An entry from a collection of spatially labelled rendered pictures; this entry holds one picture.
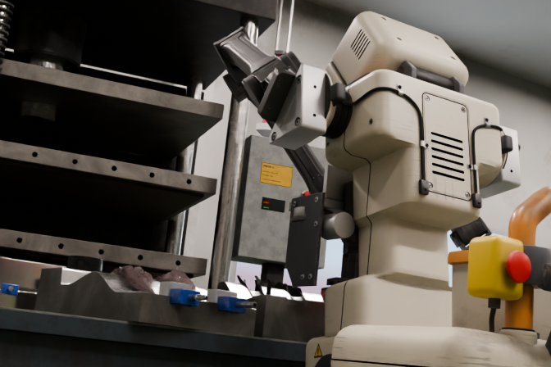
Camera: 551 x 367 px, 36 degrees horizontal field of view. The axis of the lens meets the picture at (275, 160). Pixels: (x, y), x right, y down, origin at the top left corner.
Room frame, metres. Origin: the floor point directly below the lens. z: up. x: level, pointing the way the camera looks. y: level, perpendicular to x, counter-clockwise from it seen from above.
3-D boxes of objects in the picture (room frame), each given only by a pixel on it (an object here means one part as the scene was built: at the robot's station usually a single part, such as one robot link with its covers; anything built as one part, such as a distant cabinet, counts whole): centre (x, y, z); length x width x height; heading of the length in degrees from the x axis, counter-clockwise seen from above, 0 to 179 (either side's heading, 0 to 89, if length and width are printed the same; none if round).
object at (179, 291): (1.58, 0.14, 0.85); 0.13 x 0.05 x 0.05; 36
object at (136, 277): (1.83, 0.25, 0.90); 0.26 x 0.18 x 0.08; 36
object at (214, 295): (1.64, 0.05, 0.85); 0.13 x 0.05 x 0.05; 36
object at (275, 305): (2.02, -0.05, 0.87); 0.50 x 0.26 x 0.14; 19
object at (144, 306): (1.83, 0.26, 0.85); 0.50 x 0.26 x 0.11; 36
